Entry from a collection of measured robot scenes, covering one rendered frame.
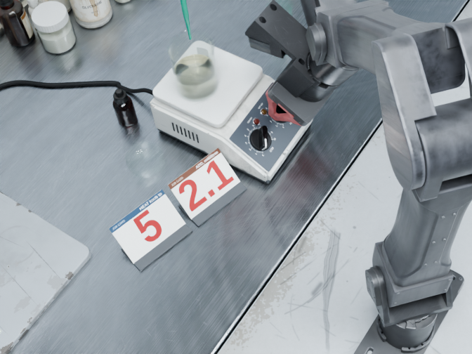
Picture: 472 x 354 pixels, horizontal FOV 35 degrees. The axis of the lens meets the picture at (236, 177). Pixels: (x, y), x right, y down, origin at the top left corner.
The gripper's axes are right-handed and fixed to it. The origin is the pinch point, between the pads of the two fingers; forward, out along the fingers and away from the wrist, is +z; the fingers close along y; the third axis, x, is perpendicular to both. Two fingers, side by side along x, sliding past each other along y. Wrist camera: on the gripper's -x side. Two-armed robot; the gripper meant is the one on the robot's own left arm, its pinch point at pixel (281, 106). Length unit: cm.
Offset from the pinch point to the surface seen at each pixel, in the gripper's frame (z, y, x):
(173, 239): 6.9, 23.1, 0.3
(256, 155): 1.4, 7.8, 1.7
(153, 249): 7.6, 25.7, -0.9
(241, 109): 1.6, 3.7, -3.9
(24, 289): 12.6, 39.6, -10.5
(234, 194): 5.3, 12.7, 2.9
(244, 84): 0.5, 1.0, -6.0
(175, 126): 7.7, 9.4, -9.5
